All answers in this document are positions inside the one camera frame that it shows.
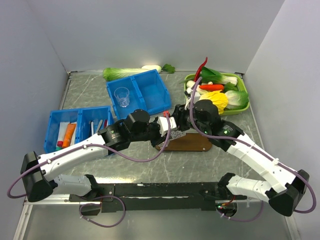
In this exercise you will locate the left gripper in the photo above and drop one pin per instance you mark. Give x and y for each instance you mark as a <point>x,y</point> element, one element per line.
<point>159,139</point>

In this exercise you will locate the grey toothbrush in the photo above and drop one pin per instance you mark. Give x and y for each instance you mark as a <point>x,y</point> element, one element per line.
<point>99,125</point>

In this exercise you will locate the yellow napa cabbage toy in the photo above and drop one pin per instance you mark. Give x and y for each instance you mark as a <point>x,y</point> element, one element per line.
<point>218,98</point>

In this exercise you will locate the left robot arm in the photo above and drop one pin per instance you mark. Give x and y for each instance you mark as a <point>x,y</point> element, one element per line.
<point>41,173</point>

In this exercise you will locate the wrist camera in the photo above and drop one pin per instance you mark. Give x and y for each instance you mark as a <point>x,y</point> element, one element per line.
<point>188,93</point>
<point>166,123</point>

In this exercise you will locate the green vegetable basket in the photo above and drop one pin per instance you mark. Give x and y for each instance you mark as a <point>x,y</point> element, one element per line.
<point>230,87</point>

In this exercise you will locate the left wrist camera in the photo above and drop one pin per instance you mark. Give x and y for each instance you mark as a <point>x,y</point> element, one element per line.
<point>166,123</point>

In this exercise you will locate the clear plastic tray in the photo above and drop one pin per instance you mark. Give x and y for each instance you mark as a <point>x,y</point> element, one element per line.
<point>173,135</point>

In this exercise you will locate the blue bin with toiletries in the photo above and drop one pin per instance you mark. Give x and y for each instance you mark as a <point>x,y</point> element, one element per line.
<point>83,118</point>

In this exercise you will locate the orange carrot toy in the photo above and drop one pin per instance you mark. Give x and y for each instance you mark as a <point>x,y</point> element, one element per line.
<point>212,87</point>

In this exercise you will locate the green leaf toy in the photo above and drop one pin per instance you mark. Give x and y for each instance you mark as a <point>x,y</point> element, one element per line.
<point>168,68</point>

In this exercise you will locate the white toothbrush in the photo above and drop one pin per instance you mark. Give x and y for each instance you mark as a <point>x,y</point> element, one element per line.
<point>92,128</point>

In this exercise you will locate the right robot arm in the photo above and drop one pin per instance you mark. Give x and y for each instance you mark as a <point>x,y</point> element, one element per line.
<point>282,187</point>

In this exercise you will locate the white corn toy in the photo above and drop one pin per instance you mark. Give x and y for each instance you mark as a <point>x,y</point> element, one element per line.
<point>191,83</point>

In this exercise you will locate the blue bin with cups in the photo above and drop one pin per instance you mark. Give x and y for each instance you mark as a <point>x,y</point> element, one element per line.
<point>147,91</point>

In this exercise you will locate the green napa cabbage toy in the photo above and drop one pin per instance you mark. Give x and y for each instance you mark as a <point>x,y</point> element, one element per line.
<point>111,74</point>

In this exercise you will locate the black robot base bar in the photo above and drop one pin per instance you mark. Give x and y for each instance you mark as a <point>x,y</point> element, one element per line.
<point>157,196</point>

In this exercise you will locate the green white cabbage toy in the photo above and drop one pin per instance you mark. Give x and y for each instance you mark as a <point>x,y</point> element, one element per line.
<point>237,100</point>

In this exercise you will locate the wooden oval tray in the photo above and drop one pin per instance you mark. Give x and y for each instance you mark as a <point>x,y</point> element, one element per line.
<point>191,142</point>

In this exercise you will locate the green bok choy toy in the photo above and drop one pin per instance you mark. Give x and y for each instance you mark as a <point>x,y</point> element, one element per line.
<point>216,77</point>

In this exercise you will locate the red chili pepper toy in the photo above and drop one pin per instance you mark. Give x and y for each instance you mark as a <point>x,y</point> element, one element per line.
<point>198,72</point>

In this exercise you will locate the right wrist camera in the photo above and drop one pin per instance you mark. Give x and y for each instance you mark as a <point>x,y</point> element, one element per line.
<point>188,93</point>

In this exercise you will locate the orange toothpaste tube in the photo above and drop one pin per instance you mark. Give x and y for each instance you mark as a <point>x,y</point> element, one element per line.
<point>70,129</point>

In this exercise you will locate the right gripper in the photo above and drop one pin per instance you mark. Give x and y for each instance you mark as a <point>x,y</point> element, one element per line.
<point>179,115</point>

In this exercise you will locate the white radish toy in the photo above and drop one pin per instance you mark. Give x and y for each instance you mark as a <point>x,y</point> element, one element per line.
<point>152,67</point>

